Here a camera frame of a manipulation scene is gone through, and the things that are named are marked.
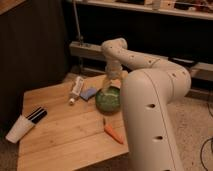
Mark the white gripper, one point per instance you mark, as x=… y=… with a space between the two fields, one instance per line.
x=113 y=72

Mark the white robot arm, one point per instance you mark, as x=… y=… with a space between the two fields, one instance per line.
x=145 y=92

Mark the green ceramic bowl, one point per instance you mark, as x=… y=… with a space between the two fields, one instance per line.
x=109 y=101

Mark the blue sponge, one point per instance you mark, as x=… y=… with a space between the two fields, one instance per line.
x=88 y=93

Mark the white toothpaste tube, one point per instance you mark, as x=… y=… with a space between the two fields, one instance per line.
x=76 y=89

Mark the orange carrot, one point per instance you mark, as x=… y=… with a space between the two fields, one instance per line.
x=111 y=132

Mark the wooden table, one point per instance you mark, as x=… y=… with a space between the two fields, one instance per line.
x=69 y=137

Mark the metal pole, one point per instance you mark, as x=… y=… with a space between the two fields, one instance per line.
x=79 y=36

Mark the upper shelf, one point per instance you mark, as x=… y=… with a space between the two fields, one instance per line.
x=153 y=8

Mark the long metal rail case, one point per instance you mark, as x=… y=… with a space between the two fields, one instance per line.
x=96 y=51

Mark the black handle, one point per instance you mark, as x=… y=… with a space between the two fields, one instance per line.
x=185 y=63

